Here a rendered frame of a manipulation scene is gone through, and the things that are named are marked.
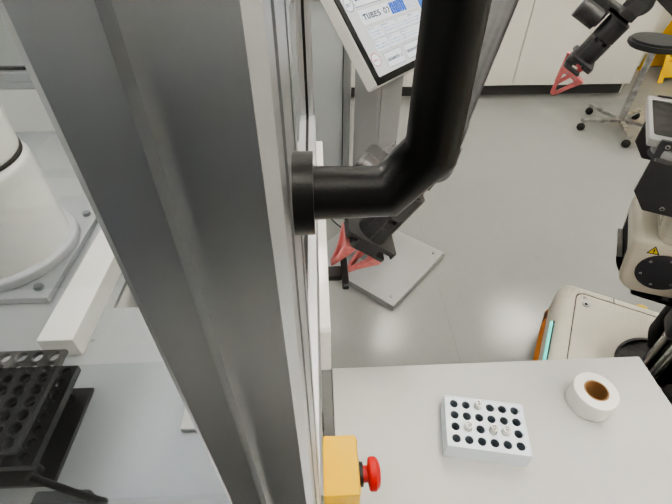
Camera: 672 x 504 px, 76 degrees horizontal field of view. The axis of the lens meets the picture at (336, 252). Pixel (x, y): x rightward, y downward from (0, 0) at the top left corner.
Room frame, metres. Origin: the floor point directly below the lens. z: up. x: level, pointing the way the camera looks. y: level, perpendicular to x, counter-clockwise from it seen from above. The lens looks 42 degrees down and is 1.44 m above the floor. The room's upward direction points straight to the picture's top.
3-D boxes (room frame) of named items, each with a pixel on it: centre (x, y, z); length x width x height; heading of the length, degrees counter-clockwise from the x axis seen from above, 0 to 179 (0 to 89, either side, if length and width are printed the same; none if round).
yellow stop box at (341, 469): (0.21, -0.01, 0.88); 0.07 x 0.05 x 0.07; 3
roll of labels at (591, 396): (0.37, -0.43, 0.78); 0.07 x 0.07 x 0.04
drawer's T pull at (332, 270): (0.54, 0.00, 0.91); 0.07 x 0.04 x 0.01; 3
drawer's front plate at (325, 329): (0.54, 0.02, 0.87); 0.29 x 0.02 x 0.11; 3
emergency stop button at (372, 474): (0.21, -0.04, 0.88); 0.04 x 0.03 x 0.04; 3
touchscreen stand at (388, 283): (1.55, -0.20, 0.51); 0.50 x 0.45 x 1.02; 51
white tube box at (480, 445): (0.32, -0.23, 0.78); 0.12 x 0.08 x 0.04; 82
